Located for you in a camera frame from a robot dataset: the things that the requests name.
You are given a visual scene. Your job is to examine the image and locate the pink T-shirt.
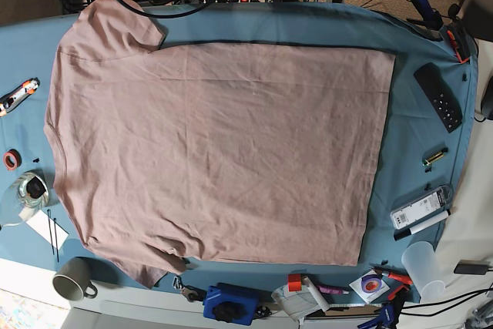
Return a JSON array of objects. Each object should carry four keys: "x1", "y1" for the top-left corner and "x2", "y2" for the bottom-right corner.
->
[{"x1": 44, "y1": 0, "x2": 395, "y2": 287}]

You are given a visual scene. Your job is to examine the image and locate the red plastic block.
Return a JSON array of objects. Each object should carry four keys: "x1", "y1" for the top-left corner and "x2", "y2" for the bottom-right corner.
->
[{"x1": 287, "y1": 274, "x2": 302, "y2": 292}]

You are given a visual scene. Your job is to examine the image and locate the metal carabiner keyring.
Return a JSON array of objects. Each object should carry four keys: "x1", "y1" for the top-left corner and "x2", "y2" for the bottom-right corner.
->
[{"x1": 173, "y1": 275, "x2": 183, "y2": 290}]

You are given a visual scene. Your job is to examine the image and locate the blue black device box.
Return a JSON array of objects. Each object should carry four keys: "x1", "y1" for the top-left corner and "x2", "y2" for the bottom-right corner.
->
[{"x1": 203, "y1": 283, "x2": 260, "y2": 326}]

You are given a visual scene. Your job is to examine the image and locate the small battery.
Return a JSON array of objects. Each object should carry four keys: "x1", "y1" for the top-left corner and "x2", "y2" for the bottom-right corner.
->
[{"x1": 422, "y1": 147, "x2": 448, "y2": 166}]

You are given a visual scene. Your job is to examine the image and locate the blue table cloth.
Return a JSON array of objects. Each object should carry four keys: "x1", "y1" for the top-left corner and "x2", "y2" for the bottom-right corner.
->
[{"x1": 1, "y1": 3, "x2": 478, "y2": 292}]

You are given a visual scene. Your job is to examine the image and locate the purple tape roll card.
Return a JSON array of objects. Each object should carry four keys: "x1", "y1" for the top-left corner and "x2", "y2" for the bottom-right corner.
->
[{"x1": 349, "y1": 270, "x2": 390, "y2": 304}]

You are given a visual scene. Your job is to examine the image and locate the clear plastic package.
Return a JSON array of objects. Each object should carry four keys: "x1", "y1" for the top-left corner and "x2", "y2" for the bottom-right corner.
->
[{"x1": 390, "y1": 185, "x2": 454, "y2": 230}]

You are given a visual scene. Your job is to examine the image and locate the black remote control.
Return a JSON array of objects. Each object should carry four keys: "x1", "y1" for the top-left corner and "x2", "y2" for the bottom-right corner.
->
[{"x1": 413, "y1": 62, "x2": 462, "y2": 133}]

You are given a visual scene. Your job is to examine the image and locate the translucent plastic cup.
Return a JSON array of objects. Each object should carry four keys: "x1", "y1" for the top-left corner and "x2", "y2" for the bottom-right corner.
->
[{"x1": 401, "y1": 241, "x2": 446, "y2": 301}]

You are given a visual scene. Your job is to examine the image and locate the black white marker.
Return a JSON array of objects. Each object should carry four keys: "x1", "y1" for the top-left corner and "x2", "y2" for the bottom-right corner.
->
[{"x1": 394, "y1": 210, "x2": 451, "y2": 241}]

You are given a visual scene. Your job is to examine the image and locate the white paper card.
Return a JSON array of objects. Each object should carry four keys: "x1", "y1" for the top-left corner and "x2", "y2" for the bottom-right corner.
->
[{"x1": 26, "y1": 211, "x2": 69, "y2": 249}]

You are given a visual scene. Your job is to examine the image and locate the blue bar clamp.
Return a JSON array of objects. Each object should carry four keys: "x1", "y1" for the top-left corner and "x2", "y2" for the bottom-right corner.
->
[{"x1": 357, "y1": 285, "x2": 410, "y2": 329}]

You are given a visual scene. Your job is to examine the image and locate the grey ceramic mug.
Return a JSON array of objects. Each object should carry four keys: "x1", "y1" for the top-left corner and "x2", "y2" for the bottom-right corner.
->
[{"x1": 52, "y1": 257, "x2": 98, "y2": 301}]

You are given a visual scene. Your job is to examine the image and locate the red tape roll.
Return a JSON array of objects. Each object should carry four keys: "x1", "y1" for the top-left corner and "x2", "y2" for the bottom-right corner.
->
[{"x1": 2, "y1": 149, "x2": 22, "y2": 171}]

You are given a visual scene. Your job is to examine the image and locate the orange black clamp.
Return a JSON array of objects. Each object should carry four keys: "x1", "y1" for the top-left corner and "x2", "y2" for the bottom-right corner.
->
[{"x1": 441, "y1": 22, "x2": 471, "y2": 64}]

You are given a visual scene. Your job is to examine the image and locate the orange grey utility knife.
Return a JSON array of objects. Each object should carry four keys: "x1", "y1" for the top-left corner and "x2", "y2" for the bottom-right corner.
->
[{"x1": 1, "y1": 78, "x2": 40, "y2": 116}]

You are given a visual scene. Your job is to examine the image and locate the black cable ties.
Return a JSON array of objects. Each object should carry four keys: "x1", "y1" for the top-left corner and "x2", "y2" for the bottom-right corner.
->
[{"x1": 46, "y1": 209, "x2": 59, "y2": 262}]

